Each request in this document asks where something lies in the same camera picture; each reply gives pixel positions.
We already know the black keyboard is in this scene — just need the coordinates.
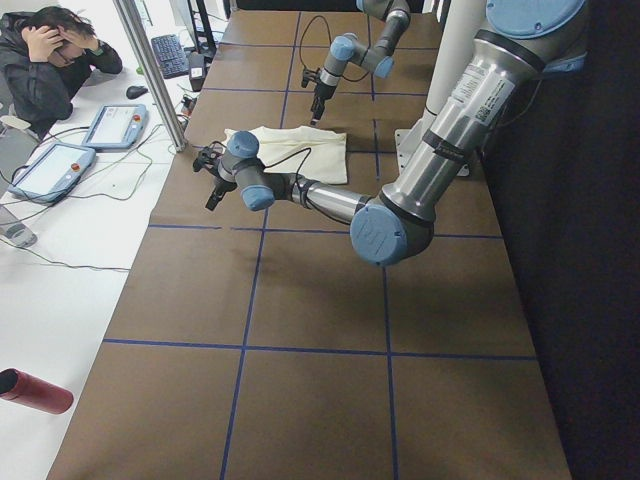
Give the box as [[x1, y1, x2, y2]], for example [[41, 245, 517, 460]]
[[151, 34, 189, 79]]

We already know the far teach pendant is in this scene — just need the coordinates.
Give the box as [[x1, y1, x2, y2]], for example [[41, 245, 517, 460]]
[[81, 104, 148, 151]]

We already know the black box with label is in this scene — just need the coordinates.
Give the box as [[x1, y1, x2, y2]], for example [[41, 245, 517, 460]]
[[188, 52, 207, 92]]

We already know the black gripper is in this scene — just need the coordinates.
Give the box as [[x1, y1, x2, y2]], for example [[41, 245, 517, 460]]
[[192, 146, 235, 210], [301, 67, 334, 125]]

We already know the teach pendant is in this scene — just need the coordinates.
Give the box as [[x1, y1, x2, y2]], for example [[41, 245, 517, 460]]
[[81, 104, 148, 151], [8, 142, 96, 204]]

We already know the seated person in black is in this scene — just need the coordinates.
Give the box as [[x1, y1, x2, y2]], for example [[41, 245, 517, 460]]
[[1, 6, 123, 138]]

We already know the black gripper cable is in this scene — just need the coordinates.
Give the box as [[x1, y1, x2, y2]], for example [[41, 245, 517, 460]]
[[297, 14, 376, 101], [207, 141, 314, 196]]

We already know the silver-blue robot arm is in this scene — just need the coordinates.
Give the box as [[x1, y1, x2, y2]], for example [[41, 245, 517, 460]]
[[301, 0, 411, 126], [193, 1, 589, 266]]

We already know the near teach pendant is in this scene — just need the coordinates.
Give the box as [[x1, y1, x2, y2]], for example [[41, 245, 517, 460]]
[[8, 142, 96, 204]]

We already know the black computer mouse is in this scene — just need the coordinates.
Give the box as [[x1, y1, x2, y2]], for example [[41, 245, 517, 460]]
[[125, 85, 148, 100]]

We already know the red cylinder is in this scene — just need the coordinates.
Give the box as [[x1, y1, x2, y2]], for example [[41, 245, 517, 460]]
[[1, 368, 74, 414]]

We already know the cream long-sleeve cat T-shirt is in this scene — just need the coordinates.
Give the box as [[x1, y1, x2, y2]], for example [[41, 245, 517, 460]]
[[251, 126, 348, 185]]

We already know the aluminium frame post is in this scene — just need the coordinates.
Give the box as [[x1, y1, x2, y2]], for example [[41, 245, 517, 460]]
[[113, 0, 187, 153]]

